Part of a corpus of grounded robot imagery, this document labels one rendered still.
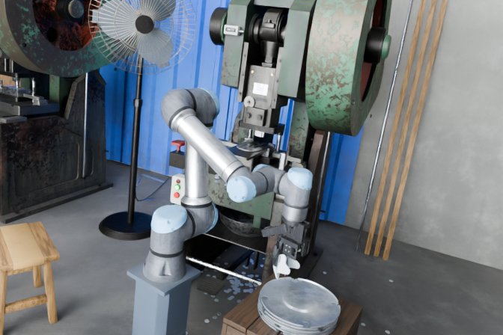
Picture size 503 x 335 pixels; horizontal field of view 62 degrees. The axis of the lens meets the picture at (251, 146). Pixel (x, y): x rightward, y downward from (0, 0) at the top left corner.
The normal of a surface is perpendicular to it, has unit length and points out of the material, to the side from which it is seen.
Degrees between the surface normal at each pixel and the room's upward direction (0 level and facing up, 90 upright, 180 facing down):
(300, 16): 90
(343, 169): 90
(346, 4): 74
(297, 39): 90
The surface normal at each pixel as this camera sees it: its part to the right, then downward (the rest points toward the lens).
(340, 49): -0.40, 0.25
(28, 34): 0.90, 0.22
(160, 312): 0.18, 0.26
